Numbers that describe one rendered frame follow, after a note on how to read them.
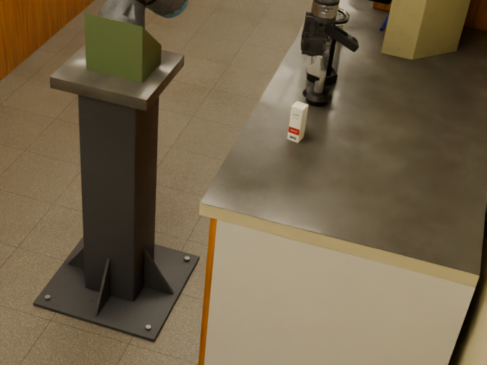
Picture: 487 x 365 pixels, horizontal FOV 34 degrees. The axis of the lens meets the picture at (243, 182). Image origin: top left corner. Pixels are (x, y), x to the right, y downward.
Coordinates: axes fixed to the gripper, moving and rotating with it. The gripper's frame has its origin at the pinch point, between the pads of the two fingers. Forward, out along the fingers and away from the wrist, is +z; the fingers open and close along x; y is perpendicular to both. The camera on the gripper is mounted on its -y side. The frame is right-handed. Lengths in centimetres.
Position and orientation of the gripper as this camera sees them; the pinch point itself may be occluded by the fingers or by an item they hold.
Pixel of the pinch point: (320, 76)
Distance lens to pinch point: 246.7
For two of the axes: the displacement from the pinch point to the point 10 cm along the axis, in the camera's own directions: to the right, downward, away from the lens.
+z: -0.9, 8.0, 5.9
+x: -0.3, 5.9, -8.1
